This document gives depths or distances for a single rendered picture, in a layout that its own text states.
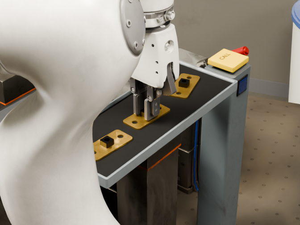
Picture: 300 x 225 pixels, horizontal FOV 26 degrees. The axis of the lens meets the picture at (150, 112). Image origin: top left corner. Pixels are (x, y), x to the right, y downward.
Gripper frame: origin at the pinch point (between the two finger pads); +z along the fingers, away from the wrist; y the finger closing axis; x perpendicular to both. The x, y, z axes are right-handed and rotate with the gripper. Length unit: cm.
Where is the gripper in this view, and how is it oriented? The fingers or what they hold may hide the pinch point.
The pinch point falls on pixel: (146, 103)
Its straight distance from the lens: 109.5
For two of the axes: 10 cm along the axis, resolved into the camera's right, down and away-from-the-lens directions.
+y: -7.4, -3.7, 5.7
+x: -6.8, 4.0, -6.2
